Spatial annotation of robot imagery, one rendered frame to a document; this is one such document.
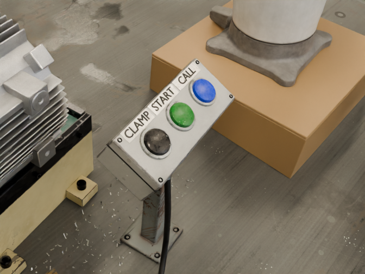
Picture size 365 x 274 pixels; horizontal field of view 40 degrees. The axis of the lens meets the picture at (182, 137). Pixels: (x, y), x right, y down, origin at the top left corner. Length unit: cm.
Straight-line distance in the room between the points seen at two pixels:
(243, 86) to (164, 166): 38
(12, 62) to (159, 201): 25
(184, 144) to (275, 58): 39
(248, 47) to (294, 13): 10
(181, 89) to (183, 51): 37
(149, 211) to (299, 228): 25
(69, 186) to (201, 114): 30
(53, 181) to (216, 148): 30
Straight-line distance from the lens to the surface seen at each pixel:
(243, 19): 89
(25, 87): 58
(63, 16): 118
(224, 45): 94
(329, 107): 88
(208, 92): 59
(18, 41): 62
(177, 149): 54
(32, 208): 75
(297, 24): 88
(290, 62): 91
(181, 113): 55
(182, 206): 81
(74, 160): 78
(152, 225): 73
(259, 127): 85
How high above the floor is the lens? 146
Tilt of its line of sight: 47 degrees down
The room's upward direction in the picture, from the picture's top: 8 degrees clockwise
